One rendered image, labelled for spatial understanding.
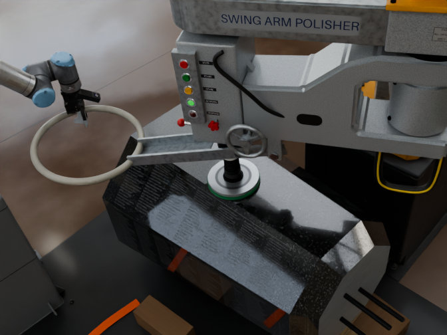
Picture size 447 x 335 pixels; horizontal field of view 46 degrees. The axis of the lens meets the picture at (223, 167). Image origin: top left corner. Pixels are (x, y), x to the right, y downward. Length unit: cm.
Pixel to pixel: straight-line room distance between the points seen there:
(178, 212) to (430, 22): 129
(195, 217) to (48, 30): 350
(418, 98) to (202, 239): 103
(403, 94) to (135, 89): 288
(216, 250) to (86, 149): 188
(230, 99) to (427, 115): 61
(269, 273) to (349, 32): 95
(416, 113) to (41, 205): 250
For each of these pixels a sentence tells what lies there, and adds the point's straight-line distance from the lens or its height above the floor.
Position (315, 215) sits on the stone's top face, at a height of 82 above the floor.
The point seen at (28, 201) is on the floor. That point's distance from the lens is 361.
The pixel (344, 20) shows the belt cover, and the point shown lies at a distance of 152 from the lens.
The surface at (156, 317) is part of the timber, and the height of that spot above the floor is 13.
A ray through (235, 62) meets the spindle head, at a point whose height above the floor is 148.
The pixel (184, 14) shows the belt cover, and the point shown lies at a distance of 164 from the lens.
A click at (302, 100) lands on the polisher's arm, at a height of 136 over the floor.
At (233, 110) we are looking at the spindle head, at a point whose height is 129.
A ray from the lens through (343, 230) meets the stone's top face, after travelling 201.
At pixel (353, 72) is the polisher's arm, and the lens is 162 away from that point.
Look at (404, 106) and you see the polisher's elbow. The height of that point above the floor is 136.
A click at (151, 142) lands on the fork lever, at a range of 227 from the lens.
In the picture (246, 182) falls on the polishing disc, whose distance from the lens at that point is 214.
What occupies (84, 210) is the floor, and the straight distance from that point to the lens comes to 340.
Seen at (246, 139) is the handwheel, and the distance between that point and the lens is 177.
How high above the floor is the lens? 240
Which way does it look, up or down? 44 degrees down
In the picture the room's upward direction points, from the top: 8 degrees counter-clockwise
